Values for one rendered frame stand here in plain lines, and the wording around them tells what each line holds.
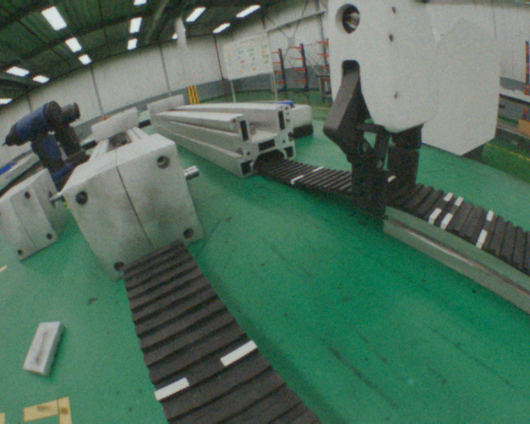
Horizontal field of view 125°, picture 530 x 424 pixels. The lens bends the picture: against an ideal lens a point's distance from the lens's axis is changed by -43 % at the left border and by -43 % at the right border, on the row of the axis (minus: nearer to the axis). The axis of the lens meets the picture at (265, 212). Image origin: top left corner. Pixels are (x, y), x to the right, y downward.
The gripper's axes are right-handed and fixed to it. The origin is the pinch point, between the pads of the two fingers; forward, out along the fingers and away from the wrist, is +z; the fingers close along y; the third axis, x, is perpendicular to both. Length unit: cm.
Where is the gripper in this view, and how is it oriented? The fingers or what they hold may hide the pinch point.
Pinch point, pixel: (387, 178)
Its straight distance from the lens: 22.1
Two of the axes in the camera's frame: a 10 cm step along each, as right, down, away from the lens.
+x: -5.5, -3.7, 7.5
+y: 8.2, -4.0, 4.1
